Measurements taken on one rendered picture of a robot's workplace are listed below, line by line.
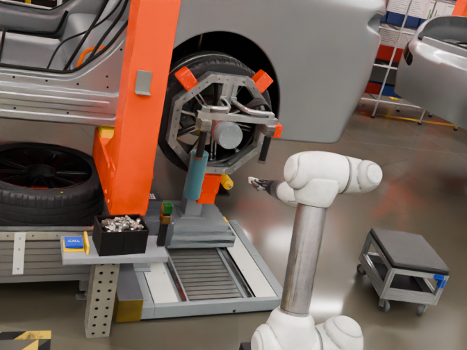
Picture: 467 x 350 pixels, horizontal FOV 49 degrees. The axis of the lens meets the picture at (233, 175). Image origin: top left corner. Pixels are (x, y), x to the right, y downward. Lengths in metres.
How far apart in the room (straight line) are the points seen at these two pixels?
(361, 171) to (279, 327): 0.58
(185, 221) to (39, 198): 0.90
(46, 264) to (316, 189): 1.38
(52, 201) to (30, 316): 0.53
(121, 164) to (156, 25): 0.60
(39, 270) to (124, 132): 0.79
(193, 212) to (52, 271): 0.92
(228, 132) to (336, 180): 0.98
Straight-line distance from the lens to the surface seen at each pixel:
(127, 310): 2.54
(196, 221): 3.02
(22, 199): 2.50
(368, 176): 1.73
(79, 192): 2.55
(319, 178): 1.67
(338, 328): 1.87
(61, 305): 2.65
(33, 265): 2.54
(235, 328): 2.67
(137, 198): 2.32
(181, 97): 2.57
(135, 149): 2.21
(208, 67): 2.66
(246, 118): 2.51
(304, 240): 1.72
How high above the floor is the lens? 1.67
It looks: 23 degrees down
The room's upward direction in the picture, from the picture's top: 13 degrees clockwise
